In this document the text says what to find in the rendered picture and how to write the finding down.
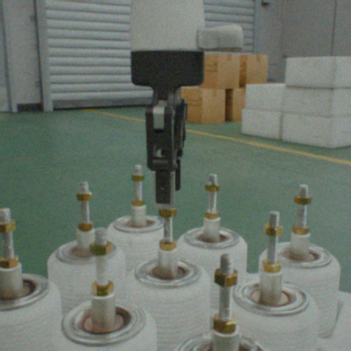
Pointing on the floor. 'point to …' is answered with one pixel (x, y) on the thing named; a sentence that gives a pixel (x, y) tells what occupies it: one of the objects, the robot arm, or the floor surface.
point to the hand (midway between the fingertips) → (168, 186)
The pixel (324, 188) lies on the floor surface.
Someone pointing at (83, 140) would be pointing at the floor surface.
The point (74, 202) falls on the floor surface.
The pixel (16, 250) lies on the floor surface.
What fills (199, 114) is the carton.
